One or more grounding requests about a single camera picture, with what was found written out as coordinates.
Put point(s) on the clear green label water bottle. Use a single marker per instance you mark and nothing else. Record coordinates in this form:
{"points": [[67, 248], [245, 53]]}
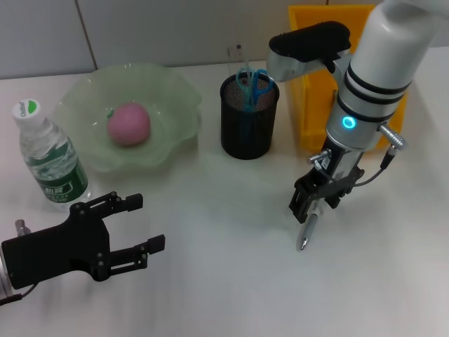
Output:
{"points": [[49, 158]]}

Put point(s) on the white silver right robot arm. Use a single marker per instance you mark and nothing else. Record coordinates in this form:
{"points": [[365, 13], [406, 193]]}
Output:
{"points": [[379, 70]]}

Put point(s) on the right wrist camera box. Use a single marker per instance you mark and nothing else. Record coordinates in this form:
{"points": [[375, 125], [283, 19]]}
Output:
{"points": [[308, 45]]}

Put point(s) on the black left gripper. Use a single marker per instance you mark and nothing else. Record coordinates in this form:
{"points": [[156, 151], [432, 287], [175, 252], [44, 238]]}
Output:
{"points": [[56, 249]]}

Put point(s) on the blue scissors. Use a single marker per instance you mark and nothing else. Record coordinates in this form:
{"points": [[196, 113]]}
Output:
{"points": [[259, 87]]}

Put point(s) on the silver pen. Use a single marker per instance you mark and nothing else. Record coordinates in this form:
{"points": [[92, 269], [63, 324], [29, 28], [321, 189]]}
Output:
{"points": [[308, 231]]}

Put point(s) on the clear plastic ruler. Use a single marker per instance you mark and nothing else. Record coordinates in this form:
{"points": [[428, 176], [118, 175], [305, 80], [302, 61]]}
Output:
{"points": [[236, 56]]}

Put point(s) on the green glass fruit plate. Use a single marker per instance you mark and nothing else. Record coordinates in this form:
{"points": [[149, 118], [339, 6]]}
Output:
{"points": [[165, 105]]}

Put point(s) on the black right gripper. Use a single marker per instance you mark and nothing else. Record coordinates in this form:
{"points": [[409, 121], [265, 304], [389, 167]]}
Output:
{"points": [[336, 175]]}

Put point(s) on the pink peach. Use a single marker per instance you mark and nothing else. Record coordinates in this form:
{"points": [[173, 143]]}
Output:
{"points": [[128, 123]]}

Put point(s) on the yellow plastic bin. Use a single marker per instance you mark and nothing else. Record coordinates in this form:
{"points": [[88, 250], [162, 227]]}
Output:
{"points": [[308, 105]]}

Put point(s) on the black mesh pen holder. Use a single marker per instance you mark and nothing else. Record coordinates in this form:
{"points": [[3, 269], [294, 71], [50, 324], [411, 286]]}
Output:
{"points": [[245, 137]]}

